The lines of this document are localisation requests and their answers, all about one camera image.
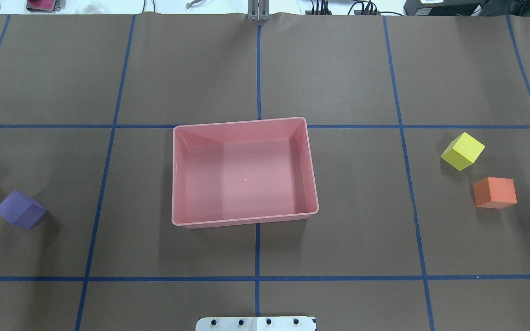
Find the orange foam block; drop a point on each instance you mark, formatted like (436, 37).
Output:
(494, 193)

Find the pink plastic bin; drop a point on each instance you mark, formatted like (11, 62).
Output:
(245, 172)

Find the yellow foam block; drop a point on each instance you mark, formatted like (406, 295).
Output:
(462, 152)

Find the black power adapter box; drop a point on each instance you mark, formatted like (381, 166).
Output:
(441, 7)

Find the purple foam block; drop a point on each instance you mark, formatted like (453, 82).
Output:
(21, 210)

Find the grey pink cloth pouch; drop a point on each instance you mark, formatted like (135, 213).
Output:
(45, 5)

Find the aluminium frame post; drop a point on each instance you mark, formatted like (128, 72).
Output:
(258, 11)

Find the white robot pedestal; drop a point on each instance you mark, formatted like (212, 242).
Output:
(256, 323)

